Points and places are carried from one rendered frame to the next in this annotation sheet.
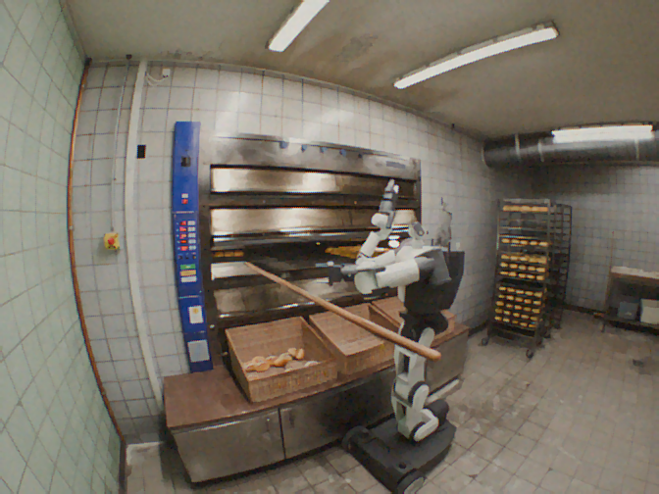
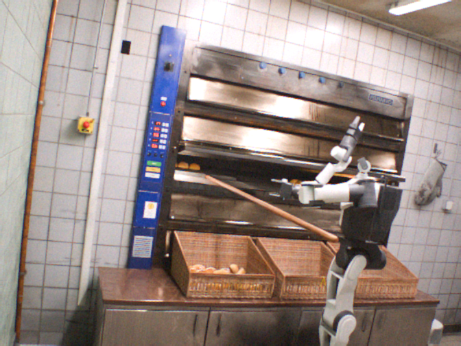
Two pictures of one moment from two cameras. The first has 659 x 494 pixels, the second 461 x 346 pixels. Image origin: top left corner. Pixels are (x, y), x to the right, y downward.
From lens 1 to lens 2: 1.09 m
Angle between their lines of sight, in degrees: 11
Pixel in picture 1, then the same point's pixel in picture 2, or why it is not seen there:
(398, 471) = not seen: outside the picture
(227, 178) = (204, 90)
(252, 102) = (238, 16)
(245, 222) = (215, 133)
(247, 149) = (227, 64)
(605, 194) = not seen: outside the picture
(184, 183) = (164, 87)
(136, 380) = (66, 266)
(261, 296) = (215, 207)
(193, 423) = (129, 301)
